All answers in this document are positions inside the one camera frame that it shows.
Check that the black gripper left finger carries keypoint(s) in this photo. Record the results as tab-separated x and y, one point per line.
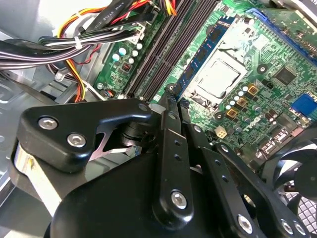
74	124

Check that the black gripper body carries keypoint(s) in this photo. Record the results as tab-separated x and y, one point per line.
111	203

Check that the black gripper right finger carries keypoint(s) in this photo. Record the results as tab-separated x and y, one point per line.
223	178

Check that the blue RAM stick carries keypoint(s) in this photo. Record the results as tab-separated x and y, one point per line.
201	53

